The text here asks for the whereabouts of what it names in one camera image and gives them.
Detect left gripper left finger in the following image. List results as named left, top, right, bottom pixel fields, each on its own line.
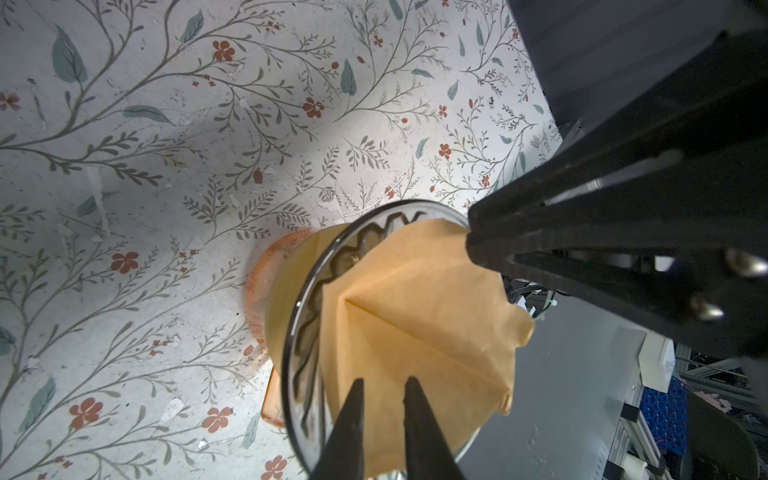
left=310, top=378, right=365, bottom=480

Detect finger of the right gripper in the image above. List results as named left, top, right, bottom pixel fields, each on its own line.
left=468, top=30, right=767, bottom=233
left=466, top=233, right=767, bottom=358

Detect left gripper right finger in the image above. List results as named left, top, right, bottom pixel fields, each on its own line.
left=404, top=376, right=465, bottom=480

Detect wooden dripper ring stand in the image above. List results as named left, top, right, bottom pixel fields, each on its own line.
left=265, top=224, right=346, bottom=372

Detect orange glass carafe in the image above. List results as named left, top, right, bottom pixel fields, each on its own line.
left=245, top=229, right=315, bottom=429

